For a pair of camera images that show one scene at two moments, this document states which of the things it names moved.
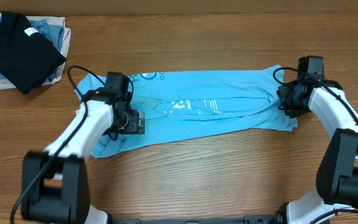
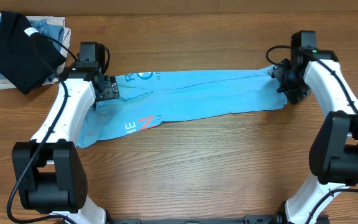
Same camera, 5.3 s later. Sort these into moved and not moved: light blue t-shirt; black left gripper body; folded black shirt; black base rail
Moved: black left gripper body; light blue t-shirt
Not moved: folded black shirt; black base rail
